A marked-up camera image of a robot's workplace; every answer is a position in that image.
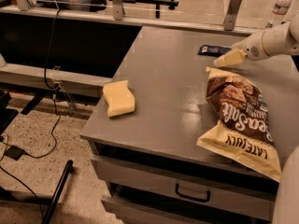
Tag clear plastic water bottle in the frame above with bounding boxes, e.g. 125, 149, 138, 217
265, 0, 292, 28

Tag metal railing post right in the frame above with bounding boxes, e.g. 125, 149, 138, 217
223, 0, 242, 31

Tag grey drawer with black handle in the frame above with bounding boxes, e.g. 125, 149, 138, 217
91, 156, 274, 221

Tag brown Late July chip bag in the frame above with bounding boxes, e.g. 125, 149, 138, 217
197, 67, 281, 182

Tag black power cable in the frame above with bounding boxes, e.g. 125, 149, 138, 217
0, 8, 64, 219

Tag metal railing post middle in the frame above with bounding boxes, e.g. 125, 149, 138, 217
112, 0, 124, 21

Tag black metal chair leg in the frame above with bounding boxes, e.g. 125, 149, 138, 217
41, 160, 74, 224

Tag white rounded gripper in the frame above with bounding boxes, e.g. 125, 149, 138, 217
214, 33, 269, 67

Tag black power adapter brick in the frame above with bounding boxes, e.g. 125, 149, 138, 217
5, 146, 24, 161

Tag blue rxbar blueberry wrapper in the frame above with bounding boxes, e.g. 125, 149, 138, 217
198, 45, 231, 57

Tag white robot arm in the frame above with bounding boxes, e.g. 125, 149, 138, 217
215, 16, 299, 224

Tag yellow sponge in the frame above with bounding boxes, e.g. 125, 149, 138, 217
103, 80, 135, 118

